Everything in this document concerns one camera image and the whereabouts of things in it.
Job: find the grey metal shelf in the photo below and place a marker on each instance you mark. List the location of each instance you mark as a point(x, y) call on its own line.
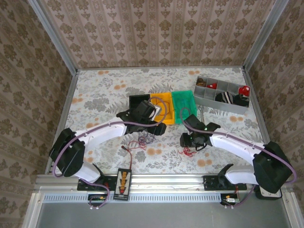
point(154, 216)

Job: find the small circuit board yellow connector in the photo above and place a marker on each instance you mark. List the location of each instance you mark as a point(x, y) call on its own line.
point(230, 200)
point(97, 199)

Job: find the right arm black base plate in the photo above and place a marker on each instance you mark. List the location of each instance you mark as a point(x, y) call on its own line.
point(211, 184)

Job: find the yellow plastic bin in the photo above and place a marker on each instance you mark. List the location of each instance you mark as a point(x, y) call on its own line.
point(169, 120)

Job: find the black power board orange connectors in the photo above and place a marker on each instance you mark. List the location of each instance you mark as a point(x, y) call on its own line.
point(122, 184)

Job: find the black fabric item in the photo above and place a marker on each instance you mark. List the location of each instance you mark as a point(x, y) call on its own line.
point(241, 101)

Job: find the black white striped sock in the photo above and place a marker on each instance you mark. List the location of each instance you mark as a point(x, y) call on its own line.
point(224, 97)

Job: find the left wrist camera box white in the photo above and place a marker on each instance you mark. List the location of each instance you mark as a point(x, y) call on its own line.
point(155, 109)

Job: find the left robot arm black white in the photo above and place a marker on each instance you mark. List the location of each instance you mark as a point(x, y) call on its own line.
point(69, 152)

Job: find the brown item in organizer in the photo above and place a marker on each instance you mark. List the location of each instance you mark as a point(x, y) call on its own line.
point(201, 82)

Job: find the grey compartment organizer tray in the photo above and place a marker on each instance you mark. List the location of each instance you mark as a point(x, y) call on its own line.
point(210, 95)

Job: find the black desk clock white face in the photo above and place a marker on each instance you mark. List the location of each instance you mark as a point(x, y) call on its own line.
point(268, 195)

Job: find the aluminium frame post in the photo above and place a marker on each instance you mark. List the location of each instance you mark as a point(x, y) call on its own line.
point(54, 38)
point(263, 35)

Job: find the green plastic bin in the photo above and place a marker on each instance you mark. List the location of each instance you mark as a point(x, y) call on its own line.
point(177, 116)

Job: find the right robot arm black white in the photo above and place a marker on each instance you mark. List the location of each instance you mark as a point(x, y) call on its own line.
point(270, 171)

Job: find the aluminium frame rail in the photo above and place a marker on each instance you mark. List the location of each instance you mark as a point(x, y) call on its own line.
point(166, 181)

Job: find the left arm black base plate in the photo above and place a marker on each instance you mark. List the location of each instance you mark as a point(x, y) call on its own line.
point(110, 183)

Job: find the small red item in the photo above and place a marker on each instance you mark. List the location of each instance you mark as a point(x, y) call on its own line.
point(211, 85)

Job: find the black plastic bin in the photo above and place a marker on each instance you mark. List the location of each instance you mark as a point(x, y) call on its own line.
point(135, 102)

